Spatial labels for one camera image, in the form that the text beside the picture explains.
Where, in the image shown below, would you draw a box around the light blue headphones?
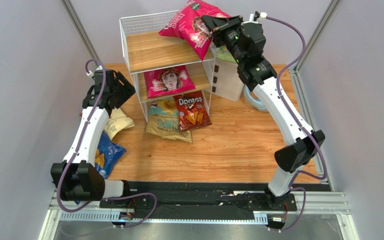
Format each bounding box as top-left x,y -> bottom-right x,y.
243,86 -> 268,112

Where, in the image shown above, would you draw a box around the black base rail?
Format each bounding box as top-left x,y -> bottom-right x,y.
98,179 -> 333,222

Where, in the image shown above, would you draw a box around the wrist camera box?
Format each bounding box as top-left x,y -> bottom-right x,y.
86,65 -> 104,80
249,11 -> 268,23

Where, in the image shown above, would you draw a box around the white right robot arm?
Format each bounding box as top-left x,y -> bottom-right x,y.
202,12 -> 325,209

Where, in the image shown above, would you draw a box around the pink Real chips bag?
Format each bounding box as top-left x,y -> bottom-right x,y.
143,65 -> 196,98
158,0 -> 230,60

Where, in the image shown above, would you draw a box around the white drawer cabinet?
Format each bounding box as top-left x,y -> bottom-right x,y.
211,61 -> 244,102

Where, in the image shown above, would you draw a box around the red Doritos bag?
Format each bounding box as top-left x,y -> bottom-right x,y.
173,91 -> 212,132

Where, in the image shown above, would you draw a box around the green treehouse book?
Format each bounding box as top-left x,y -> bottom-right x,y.
215,45 -> 237,64

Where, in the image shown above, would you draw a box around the blue Doritos bag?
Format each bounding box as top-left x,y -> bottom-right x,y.
73,130 -> 128,205

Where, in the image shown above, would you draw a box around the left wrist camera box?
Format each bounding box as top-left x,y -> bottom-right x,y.
86,65 -> 104,80

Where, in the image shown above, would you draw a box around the tan kettle chips bag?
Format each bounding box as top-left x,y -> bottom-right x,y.
146,97 -> 193,143

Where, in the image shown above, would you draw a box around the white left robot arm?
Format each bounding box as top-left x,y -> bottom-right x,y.
50,69 -> 136,202

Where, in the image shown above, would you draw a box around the white wire wooden shelf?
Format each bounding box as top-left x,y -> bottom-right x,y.
119,10 -> 216,119

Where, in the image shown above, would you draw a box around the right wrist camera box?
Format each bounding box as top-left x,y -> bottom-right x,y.
249,11 -> 268,23

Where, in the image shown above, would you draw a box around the cream orange chips bag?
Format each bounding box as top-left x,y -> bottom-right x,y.
103,108 -> 135,140

